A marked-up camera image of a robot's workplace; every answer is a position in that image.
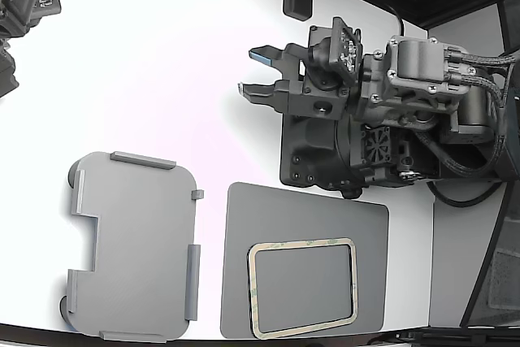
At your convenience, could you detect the beige rectangular adhesive frame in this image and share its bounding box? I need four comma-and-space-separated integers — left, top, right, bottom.
246, 236, 359, 340

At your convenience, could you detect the thin black cable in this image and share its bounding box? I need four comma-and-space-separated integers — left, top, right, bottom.
384, 3, 405, 37

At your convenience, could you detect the grey printed holder plate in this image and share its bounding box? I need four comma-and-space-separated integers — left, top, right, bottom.
59, 150, 205, 344

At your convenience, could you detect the black slanted metal bar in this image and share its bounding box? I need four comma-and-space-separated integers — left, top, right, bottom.
460, 182, 520, 328

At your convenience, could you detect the black smooth cable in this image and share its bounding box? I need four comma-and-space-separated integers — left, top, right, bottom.
425, 179, 507, 206

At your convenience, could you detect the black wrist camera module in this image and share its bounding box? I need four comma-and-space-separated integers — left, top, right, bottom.
303, 16, 364, 90

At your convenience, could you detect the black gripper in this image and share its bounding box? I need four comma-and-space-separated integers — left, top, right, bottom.
237, 24, 366, 122

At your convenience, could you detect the grey six-joint robot arm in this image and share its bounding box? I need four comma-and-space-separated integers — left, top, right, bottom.
279, 33, 520, 201

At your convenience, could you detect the grey flat mat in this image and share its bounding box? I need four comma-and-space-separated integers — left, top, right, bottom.
219, 181, 390, 340

